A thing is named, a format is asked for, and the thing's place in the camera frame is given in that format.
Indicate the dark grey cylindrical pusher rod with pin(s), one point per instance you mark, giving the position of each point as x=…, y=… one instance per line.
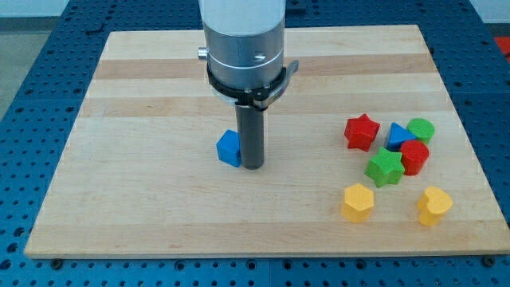
x=250, y=128

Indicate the green cylinder block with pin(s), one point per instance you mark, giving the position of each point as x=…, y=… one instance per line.
x=422, y=128

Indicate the green star block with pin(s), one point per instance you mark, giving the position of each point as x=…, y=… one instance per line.
x=385, y=168

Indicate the yellow heart block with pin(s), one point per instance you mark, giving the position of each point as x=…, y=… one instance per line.
x=433, y=205

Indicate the red cylinder block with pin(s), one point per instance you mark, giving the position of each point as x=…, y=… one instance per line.
x=414, y=156

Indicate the red star block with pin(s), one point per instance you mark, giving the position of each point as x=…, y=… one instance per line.
x=361, y=132

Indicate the light wooden board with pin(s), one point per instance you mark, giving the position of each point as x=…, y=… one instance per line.
x=140, y=177

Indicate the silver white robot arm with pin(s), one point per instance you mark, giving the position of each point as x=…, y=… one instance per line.
x=244, y=43

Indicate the yellow hexagon block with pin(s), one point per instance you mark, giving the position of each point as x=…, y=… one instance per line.
x=358, y=203

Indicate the blue triangle block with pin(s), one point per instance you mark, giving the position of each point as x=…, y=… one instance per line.
x=397, y=136

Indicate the blue cube block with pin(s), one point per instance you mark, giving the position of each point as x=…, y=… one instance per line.
x=228, y=148

